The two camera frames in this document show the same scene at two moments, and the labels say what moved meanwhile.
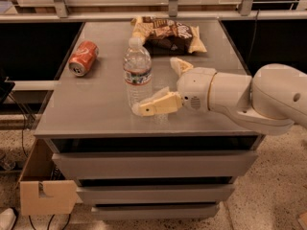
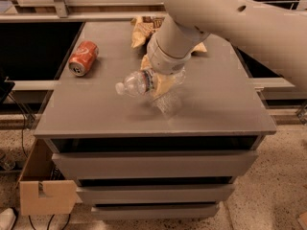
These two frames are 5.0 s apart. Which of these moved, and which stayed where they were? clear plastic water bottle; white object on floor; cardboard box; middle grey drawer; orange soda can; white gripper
Moved: clear plastic water bottle; white gripper
Stayed: white object on floor; cardboard box; middle grey drawer; orange soda can
